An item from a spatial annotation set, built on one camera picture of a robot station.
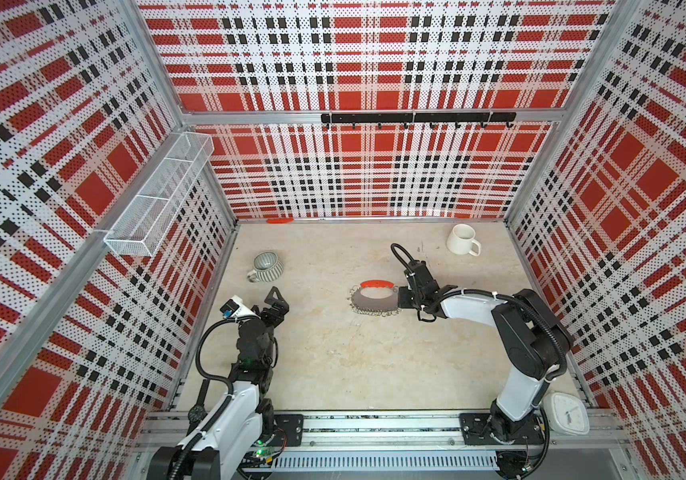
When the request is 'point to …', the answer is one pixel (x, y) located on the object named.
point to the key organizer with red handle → (378, 307)
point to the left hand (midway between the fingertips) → (269, 300)
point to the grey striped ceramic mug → (267, 268)
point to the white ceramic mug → (461, 241)
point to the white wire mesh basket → (144, 223)
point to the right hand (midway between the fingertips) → (403, 296)
